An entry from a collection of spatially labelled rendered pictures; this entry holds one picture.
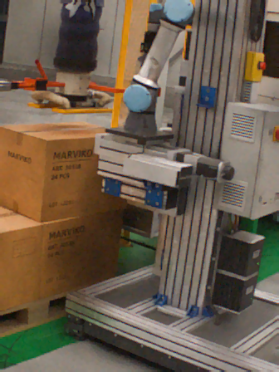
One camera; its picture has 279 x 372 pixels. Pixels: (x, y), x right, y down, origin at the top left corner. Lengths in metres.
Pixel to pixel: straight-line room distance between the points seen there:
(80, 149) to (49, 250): 0.51
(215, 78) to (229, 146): 0.31
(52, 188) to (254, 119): 1.03
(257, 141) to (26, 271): 1.24
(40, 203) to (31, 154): 0.24
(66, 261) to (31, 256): 0.26
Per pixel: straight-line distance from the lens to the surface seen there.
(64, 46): 3.38
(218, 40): 2.99
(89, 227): 3.50
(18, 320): 3.42
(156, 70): 2.86
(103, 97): 3.52
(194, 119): 3.05
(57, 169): 3.24
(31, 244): 3.22
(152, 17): 3.46
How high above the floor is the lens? 1.48
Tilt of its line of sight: 13 degrees down
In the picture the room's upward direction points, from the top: 7 degrees clockwise
